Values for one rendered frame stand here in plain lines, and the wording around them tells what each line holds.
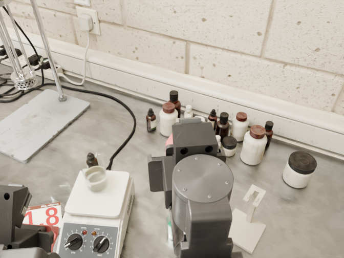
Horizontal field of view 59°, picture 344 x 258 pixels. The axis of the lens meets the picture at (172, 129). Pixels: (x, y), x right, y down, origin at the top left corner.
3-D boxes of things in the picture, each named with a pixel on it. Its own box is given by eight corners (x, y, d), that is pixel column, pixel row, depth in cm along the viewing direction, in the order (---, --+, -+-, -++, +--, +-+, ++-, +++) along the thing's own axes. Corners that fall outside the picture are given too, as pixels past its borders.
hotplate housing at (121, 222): (118, 273, 62) (113, 255, 57) (57, 266, 63) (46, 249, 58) (137, 186, 79) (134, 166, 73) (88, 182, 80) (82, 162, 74)
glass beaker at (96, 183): (107, 196, 66) (101, 173, 61) (83, 194, 67) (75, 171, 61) (113, 175, 71) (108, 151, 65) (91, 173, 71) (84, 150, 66)
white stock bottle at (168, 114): (180, 132, 94) (181, 107, 87) (166, 139, 92) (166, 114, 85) (171, 123, 97) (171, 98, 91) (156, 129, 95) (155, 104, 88)
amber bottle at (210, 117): (211, 123, 97) (214, 105, 92) (217, 128, 95) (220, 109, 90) (205, 127, 96) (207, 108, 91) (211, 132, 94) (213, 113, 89)
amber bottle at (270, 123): (271, 143, 90) (277, 122, 85) (266, 150, 88) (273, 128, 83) (260, 138, 92) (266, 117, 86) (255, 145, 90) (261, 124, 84)
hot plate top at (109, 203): (119, 218, 63) (119, 216, 62) (63, 214, 64) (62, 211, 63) (130, 174, 72) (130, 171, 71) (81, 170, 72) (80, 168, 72)
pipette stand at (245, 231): (251, 254, 65) (263, 222, 57) (218, 234, 69) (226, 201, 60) (265, 227, 70) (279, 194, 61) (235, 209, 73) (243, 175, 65)
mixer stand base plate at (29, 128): (24, 163, 84) (23, 160, 84) (-24, 141, 91) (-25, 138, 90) (91, 105, 104) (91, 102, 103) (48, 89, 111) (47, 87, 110)
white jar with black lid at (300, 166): (305, 192, 77) (314, 174, 72) (279, 182, 80) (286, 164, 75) (310, 174, 82) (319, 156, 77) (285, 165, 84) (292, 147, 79)
